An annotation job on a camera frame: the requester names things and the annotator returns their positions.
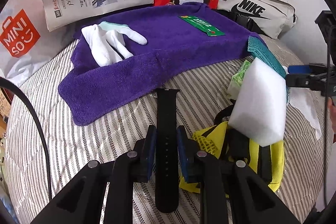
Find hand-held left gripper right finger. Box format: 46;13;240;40
176;125;302;224

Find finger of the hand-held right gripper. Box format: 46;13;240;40
286;63;319;89

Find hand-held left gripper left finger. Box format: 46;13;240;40
33;125;158;224

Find yellow black mesh glove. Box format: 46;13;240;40
192;106;285;193

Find black watch strap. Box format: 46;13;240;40
157;88;181;213

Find white sponge block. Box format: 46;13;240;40
228;57;287;147

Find white glove with mint cuff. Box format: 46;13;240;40
81;21;148;66

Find white tissue paper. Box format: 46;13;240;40
282;65;322;140

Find teal cloth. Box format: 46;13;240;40
247;35;289;104

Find green tissue pack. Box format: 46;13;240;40
227;60;253;100

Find striped bedsheet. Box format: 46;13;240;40
5;38;331;224

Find white waist bag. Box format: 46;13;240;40
217;0;298;39

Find green flat packet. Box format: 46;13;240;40
178;15;226;37

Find purple towel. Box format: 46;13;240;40
58;2;264;126

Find cardboard box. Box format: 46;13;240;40
0;88;12;135

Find white shopping bag orange logo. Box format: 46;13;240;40
0;0;79;88

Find thick black cable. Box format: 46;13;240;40
0;77;53;201

